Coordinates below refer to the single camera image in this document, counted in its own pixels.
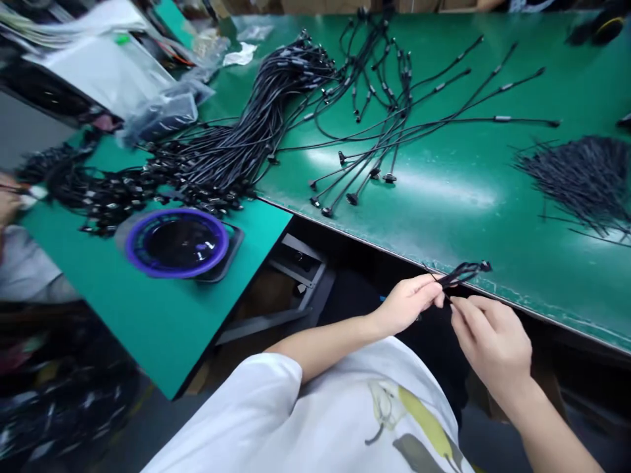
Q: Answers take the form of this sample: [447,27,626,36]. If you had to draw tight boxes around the person's left hand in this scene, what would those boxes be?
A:
[374,273,448,340]

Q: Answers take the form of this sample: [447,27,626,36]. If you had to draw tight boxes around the person's right hand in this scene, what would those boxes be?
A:
[449,294,536,393]

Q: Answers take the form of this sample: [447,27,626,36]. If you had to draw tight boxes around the black cable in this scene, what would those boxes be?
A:
[423,259,494,309]

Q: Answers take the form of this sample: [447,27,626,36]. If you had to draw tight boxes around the person's body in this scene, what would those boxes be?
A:
[140,334,475,473]

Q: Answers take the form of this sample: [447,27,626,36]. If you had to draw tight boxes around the grey square tray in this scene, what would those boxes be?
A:
[114,216,245,284]

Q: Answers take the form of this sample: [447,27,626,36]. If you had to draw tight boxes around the crumpled white paper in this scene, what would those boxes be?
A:
[222,41,259,68]

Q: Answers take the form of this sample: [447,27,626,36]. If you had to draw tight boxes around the clear plastic bags of parts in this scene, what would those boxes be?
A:
[120,78,217,150]

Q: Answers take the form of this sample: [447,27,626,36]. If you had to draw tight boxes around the small clear plastic bag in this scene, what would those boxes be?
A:
[236,23,275,43]

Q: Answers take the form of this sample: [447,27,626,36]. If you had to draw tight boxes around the black and yellow object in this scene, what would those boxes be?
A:
[565,7,628,48]

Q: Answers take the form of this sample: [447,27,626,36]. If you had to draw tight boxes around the heap of black bags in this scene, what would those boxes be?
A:
[0,315,141,473]

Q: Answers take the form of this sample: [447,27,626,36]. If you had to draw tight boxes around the white connector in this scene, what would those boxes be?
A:
[18,186,49,210]

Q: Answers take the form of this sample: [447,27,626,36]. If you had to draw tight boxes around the white machine with papers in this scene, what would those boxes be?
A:
[0,0,178,130]

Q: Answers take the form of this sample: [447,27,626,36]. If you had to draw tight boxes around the grey metal stool frame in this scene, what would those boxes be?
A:
[216,231,337,347]

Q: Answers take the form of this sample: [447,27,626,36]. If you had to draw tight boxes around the pile of black cable ties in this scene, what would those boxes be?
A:
[511,135,631,247]

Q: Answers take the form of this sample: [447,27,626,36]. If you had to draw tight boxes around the spread group of black cables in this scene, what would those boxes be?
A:
[268,5,563,219]

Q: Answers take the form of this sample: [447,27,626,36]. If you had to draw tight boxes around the large bundle of black cables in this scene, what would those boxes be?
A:
[22,29,346,238]

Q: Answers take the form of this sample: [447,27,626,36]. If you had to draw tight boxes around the purple ring with black disc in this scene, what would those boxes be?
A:
[124,208,231,280]

